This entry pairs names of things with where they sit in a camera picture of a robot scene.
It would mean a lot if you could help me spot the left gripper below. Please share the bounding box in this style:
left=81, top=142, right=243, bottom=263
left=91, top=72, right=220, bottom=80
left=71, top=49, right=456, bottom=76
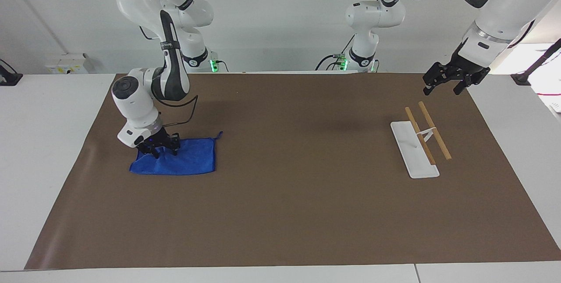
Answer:
left=422, top=45, right=491, bottom=96

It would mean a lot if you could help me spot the white rack with wooden bars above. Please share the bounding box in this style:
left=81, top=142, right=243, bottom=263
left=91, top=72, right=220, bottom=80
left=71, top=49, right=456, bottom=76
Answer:
left=390, top=101, right=452, bottom=180

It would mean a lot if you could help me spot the blue towel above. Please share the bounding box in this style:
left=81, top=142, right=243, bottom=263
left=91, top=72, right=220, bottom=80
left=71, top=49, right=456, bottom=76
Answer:
left=129, top=131, right=224, bottom=176

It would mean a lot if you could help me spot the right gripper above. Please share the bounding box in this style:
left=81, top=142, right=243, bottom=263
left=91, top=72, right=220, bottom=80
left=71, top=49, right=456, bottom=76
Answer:
left=137, top=126, right=181, bottom=159

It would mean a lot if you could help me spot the black stand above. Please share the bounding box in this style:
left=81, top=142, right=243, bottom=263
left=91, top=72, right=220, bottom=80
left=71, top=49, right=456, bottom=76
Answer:
left=510, top=38, right=561, bottom=87
left=0, top=59, right=24, bottom=87

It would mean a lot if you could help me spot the white power strip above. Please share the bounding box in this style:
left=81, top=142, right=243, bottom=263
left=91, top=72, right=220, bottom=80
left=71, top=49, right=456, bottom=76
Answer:
left=45, top=53, right=96, bottom=75

